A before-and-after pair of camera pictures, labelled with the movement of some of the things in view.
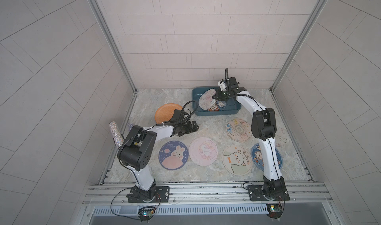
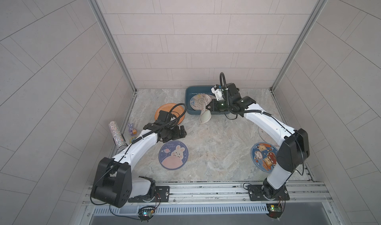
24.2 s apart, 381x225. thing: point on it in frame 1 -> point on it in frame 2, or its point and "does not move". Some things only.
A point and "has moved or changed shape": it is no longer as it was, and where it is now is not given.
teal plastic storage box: x=232 y=104 has moved or changed shape
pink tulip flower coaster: x=238 y=130 -> x=200 y=101
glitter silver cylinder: x=118 y=138 does not move
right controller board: x=275 y=210 does not move
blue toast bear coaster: x=257 y=156 does not move
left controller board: x=146 y=213 does not move
